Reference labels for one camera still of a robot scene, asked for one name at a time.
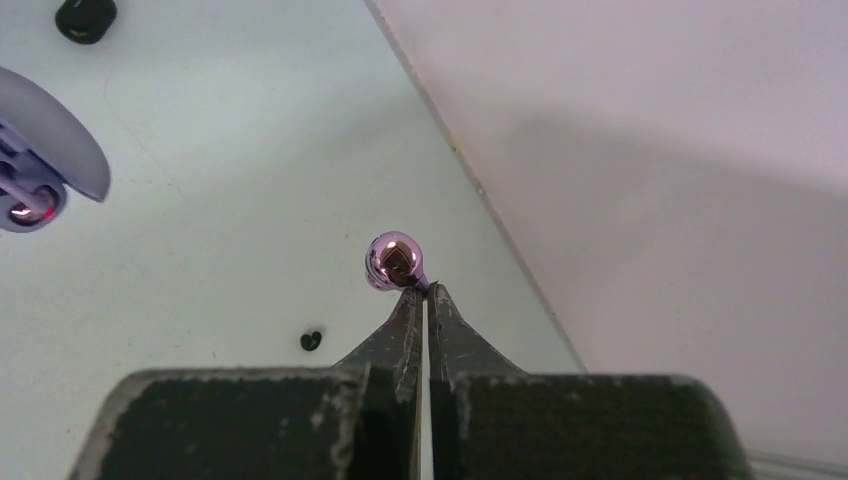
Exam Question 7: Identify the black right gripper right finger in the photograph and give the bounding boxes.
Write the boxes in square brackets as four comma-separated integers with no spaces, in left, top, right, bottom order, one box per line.
[428,284,752,479]

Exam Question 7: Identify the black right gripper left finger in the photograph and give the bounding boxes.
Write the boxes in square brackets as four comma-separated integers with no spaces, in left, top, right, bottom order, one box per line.
[70,289,424,479]

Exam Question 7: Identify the small black table screw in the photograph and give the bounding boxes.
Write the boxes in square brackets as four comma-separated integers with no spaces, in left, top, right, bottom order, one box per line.
[299,330,323,352]

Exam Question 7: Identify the purple earbud charging case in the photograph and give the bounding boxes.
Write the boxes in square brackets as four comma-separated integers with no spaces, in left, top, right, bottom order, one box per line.
[1,68,112,226]

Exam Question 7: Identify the purple wireless earbud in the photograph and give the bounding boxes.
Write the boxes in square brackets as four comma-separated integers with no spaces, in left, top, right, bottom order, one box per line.
[1,177,63,233]
[365,231,430,292]

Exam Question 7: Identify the black round table grommet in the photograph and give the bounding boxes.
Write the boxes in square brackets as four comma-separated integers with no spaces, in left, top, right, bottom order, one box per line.
[54,0,118,45]

